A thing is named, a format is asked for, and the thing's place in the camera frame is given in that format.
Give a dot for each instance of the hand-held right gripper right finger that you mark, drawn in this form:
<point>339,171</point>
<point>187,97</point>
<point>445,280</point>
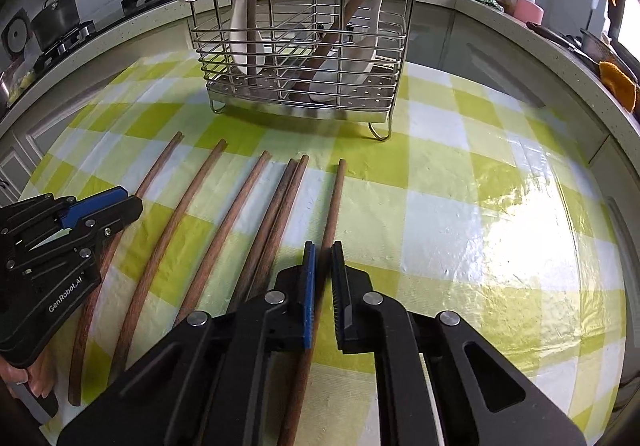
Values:
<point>338,296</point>

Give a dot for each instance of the pink plastic container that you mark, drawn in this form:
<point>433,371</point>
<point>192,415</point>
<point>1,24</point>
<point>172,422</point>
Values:
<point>527,9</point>

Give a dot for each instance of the steel stockpot with lid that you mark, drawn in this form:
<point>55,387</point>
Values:
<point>55,21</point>

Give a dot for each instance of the person's left hand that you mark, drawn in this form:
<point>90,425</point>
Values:
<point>42,371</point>

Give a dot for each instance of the silver rice cooker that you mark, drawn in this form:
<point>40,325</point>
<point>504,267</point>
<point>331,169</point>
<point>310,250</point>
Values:
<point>15,34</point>

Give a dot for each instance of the steel basin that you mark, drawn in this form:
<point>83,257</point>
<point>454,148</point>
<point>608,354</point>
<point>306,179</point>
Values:
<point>595,44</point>

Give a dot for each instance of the small white soup spoon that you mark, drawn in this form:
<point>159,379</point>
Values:
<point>242,39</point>

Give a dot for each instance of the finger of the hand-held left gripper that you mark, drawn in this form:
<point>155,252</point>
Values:
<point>92,206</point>
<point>117,218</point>

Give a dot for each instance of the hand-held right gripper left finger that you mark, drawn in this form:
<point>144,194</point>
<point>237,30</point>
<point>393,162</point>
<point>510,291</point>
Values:
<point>310,296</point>

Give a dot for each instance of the orange cloth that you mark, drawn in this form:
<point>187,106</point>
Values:
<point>617,81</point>

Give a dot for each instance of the clear plastic bag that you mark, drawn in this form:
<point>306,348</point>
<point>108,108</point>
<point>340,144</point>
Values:
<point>22,84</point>

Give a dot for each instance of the black gas stove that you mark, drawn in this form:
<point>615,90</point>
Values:
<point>85,31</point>

